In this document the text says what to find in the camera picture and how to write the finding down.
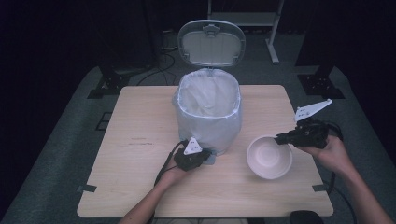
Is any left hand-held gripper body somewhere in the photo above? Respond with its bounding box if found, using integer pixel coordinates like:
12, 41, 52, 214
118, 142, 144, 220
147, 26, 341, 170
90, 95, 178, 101
173, 136, 206, 172

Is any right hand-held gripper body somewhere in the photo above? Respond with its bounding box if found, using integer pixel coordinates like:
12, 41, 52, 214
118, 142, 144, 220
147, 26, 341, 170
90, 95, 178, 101
288, 98, 333, 149

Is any white bowl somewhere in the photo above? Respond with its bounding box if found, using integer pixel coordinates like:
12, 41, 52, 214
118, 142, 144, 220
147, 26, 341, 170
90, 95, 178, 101
246, 134, 293, 180

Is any white pedal trash bin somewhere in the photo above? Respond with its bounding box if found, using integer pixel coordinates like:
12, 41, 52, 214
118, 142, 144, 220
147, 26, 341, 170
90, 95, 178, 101
172, 19, 247, 166

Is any person's left hand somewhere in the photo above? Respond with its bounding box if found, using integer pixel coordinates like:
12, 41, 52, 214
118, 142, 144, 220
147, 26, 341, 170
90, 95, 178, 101
158, 160, 196, 189

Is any person's right hand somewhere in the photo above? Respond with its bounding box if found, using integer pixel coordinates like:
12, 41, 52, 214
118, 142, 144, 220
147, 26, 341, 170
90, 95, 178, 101
295, 134, 357, 175

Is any translucent white trash bag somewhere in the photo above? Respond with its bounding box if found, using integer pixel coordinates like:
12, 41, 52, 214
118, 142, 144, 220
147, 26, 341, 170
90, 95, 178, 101
172, 68, 243, 155

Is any black stand with base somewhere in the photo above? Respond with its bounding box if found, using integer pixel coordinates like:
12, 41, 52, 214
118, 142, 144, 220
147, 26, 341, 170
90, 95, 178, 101
87, 55, 157, 100
295, 46, 346, 100

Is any white metal stand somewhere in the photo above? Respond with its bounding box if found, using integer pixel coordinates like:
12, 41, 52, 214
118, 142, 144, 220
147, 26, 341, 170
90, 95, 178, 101
206, 0, 286, 65

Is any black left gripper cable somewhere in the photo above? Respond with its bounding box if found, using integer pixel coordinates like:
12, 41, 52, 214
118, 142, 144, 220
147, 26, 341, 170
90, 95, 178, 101
153, 140, 189, 188

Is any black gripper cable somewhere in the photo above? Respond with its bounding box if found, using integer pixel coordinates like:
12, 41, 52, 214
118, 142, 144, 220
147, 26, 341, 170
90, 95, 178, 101
323, 121, 359, 224
153, 140, 189, 188

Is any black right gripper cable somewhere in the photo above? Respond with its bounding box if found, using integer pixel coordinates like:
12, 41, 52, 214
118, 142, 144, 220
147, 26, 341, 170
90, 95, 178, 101
323, 121, 359, 224

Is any black floor cable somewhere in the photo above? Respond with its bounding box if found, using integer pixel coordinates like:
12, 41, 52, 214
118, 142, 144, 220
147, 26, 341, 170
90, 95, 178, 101
135, 52, 179, 87

